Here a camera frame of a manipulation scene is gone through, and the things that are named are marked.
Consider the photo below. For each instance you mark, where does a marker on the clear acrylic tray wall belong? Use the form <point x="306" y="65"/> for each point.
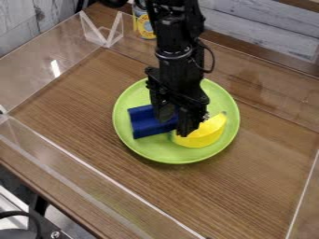
<point x="95" y="199"/>

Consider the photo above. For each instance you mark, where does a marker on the clear acrylic corner bracket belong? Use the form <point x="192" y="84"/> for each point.
<point x="105" y="37"/>

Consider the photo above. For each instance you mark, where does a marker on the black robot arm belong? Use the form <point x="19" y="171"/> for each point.
<point x="177" y="24"/>

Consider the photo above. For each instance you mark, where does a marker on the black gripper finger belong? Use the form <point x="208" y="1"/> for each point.
<point x="164" y="103"/>
<point x="189" y="118"/>

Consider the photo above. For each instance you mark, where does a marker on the yellow toy banana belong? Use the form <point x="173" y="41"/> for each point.
<point x="207" y="133"/>

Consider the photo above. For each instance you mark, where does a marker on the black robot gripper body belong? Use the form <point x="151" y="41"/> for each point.
<point x="179" y="75"/>

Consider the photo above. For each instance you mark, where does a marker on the green round plate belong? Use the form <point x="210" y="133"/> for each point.
<point x="156" y="147"/>

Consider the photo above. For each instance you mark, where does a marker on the black metal table bracket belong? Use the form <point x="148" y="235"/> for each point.
<point x="49" y="230"/>

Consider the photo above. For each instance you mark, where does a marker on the blue foam block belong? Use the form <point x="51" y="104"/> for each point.
<point x="144" y="123"/>

